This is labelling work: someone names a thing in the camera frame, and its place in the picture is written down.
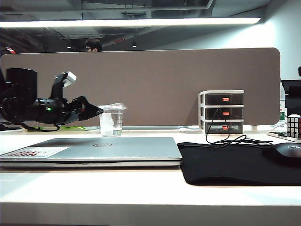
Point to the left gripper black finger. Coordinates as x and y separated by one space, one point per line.
90 110
81 101

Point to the person with dark hair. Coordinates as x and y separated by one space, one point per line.
93 45

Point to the white drawer organizer frame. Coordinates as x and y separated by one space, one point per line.
201 113

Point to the black monitor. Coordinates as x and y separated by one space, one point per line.
294 99

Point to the brown desk divider panel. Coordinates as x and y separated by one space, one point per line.
152 87

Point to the green object behind divider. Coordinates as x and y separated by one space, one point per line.
73 128

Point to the black mouse pad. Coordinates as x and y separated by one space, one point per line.
223 164

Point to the Rubik's cube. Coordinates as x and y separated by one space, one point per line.
294 127

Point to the long ceiling light strip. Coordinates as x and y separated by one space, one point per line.
117 22

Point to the silver Dell laptop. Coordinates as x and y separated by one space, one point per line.
122 150

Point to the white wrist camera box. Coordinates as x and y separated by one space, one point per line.
70 78

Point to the black computer mouse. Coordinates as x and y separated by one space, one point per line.
285 151

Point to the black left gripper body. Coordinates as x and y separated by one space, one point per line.
61 113

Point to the dark translucent drawer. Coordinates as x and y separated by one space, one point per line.
235 127
212 99
235 113

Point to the white flat device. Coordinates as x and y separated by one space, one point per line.
276 134

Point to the round pendant lamp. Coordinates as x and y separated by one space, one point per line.
134 45
68 46

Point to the plastic bottle green label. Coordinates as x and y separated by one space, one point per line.
282 113

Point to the clear plastic lidded cup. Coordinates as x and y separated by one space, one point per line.
116 122

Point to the white divider bracket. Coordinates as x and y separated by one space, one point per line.
255 128

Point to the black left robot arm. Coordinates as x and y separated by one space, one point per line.
21 94

